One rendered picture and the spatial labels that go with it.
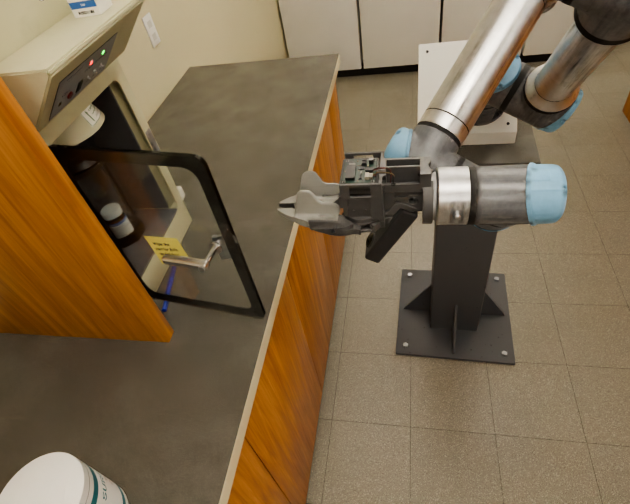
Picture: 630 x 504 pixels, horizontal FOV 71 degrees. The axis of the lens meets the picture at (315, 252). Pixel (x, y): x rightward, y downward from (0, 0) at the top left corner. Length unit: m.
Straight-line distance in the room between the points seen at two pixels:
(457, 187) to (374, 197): 0.10
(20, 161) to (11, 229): 0.18
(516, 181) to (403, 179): 0.13
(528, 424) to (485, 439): 0.17
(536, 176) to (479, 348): 1.48
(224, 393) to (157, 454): 0.15
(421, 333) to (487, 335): 0.28
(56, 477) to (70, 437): 0.22
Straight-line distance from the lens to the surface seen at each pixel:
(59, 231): 0.84
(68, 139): 0.99
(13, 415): 1.13
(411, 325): 2.04
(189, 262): 0.76
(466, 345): 2.01
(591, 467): 1.92
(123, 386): 1.02
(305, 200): 0.59
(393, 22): 3.86
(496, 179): 0.58
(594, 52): 0.98
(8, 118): 0.72
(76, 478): 0.79
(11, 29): 0.89
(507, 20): 0.78
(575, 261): 2.44
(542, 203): 0.58
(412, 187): 0.57
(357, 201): 0.57
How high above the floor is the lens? 1.71
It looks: 46 degrees down
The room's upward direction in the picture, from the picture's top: 12 degrees counter-clockwise
